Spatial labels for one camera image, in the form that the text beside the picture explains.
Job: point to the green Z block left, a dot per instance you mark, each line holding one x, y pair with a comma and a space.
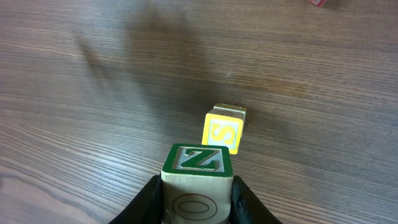
197, 182

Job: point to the white block red side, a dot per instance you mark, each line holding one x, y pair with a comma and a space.
318, 3

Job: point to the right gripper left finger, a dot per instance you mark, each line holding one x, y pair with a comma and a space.
146, 206

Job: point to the yellow block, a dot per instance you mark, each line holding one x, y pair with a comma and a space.
224, 127

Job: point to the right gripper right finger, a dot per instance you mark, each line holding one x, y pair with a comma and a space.
246, 207

